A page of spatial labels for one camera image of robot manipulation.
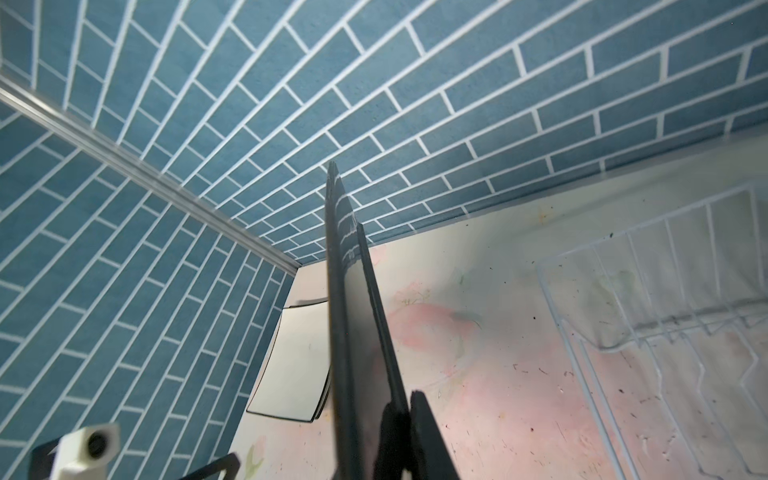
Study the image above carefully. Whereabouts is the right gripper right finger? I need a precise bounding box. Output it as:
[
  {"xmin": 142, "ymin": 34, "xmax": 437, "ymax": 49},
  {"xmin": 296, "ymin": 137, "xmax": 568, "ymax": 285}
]
[{"xmin": 410, "ymin": 390, "xmax": 459, "ymax": 480}]

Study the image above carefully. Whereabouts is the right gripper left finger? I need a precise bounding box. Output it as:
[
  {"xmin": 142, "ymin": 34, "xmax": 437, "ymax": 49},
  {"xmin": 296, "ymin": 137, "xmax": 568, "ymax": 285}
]
[{"xmin": 373, "ymin": 403, "xmax": 412, "ymax": 480}]

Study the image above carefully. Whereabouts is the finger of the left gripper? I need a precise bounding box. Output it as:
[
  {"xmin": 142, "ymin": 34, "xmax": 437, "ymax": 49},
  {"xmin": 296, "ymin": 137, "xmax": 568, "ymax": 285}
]
[{"xmin": 181, "ymin": 453, "xmax": 241, "ymax": 480}]

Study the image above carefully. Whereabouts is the white wire dish rack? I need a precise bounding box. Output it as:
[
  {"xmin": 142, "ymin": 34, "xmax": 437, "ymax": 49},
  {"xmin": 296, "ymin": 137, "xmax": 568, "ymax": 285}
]
[{"xmin": 537, "ymin": 179, "xmax": 767, "ymax": 479}]

